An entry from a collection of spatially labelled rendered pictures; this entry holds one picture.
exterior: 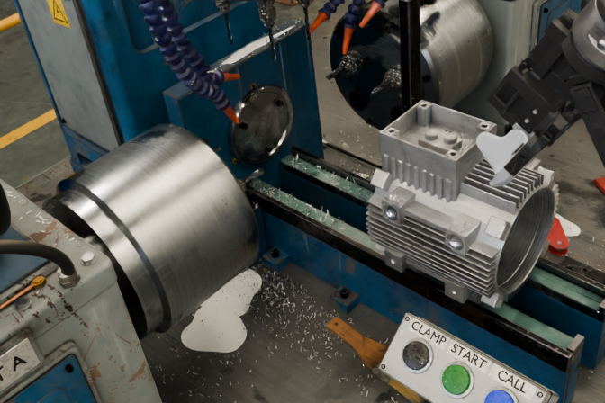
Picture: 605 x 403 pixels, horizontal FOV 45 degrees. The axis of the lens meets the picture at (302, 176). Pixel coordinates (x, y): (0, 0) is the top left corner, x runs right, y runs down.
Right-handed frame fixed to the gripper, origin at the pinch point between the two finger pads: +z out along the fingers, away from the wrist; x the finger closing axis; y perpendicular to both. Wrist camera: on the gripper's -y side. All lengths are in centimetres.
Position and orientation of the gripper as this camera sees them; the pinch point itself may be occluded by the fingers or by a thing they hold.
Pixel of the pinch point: (512, 173)
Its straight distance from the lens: 87.7
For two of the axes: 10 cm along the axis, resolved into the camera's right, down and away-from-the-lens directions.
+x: -6.8, 5.0, -5.4
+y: -6.8, -7.0, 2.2
